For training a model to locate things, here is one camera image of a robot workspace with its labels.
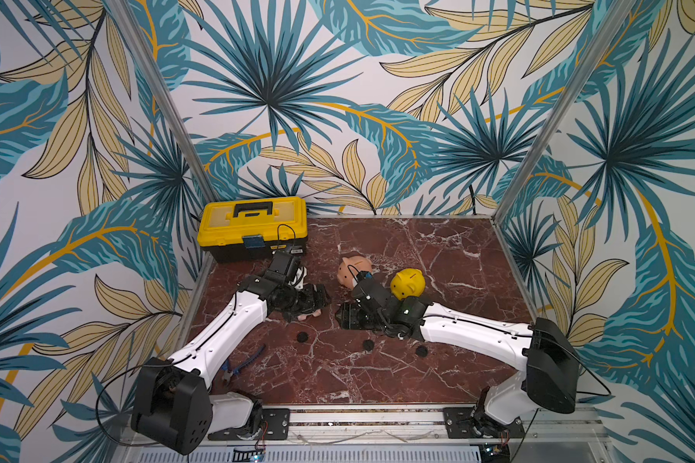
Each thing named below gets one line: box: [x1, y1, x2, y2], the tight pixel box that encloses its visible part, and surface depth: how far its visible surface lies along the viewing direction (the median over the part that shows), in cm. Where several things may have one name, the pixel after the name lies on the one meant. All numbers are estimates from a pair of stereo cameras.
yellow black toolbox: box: [196, 195, 308, 264], surface depth 97 cm
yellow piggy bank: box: [389, 268, 426, 301], surface depth 92 cm
